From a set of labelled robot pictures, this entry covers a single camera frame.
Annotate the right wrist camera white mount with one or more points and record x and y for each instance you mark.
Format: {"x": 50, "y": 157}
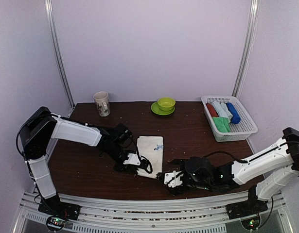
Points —
{"x": 171, "y": 179}

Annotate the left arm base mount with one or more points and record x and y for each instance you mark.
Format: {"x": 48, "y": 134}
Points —
{"x": 65, "y": 210}

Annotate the right aluminium frame post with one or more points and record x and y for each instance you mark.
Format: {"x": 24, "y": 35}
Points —
{"x": 249, "y": 40}

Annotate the aluminium front rail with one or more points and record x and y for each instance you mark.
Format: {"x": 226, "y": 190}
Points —
{"x": 199, "y": 215}

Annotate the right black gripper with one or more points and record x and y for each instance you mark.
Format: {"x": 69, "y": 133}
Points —
{"x": 181, "y": 162}

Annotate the aluminium frame post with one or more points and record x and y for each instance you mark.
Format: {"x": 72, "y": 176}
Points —
{"x": 57, "y": 52}
{"x": 249, "y": 40}

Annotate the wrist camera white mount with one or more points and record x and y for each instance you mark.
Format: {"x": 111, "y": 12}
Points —
{"x": 139, "y": 162}
{"x": 171, "y": 179}

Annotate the rolled dark blue towel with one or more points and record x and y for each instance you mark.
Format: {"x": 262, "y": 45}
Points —
{"x": 235, "y": 116}

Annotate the green cup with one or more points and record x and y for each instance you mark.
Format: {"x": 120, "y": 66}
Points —
{"x": 166, "y": 103}

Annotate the rolled light blue towel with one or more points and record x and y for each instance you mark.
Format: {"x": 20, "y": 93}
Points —
{"x": 222, "y": 110}

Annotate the white cream towel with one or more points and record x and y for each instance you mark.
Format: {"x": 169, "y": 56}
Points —
{"x": 151, "y": 147}

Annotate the green microfiber towel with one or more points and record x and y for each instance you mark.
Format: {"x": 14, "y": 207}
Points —
{"x": 222, "y": 124}

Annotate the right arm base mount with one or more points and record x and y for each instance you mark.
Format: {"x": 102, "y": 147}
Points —
{"x": 243, "y": 209}

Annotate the white plastic basket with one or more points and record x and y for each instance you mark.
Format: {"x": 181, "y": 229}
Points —
{"x": 240, "y": 131}

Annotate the green saucer plate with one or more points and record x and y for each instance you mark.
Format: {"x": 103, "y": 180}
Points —
{"x": 156, "y": 110}

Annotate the patterned ceramic mug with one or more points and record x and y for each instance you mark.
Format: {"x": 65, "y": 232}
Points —
{"x": 102, "y": 103}

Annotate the rolled red towel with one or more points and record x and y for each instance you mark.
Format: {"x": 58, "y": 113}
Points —
{"x": 212, "y": 110}

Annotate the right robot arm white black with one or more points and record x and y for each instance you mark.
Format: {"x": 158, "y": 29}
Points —
{"x": 281, "y": 158}

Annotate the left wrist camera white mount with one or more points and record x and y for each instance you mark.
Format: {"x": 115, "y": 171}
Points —
{"x": 139, "y": 162}

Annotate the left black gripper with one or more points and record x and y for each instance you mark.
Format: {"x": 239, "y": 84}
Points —
{"x": 131, "y": 168}

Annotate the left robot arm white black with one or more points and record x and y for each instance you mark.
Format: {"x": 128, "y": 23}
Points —
{"x": 44, "y": 129}

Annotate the left aluminium frame post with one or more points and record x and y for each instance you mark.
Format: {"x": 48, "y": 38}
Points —
{"x": 57, "y": 52}

